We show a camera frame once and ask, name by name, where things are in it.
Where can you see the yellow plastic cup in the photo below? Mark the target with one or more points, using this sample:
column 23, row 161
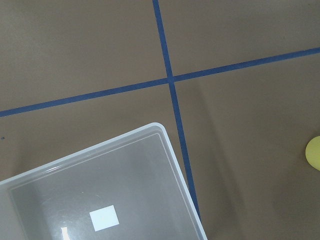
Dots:
column 312, row 152

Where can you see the translucent plastic storage box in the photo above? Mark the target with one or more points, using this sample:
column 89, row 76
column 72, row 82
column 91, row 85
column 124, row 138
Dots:
column 137, row 172

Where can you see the white label sticker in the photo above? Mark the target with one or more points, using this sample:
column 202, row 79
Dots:
column 104, row 218

